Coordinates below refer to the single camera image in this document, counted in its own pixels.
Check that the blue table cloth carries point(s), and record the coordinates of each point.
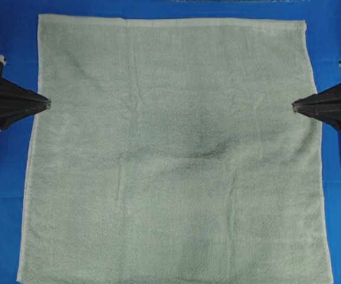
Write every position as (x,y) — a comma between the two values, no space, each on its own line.
(18,43)

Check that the pale green bath towel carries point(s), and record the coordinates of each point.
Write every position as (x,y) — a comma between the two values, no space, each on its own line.
(171,154)

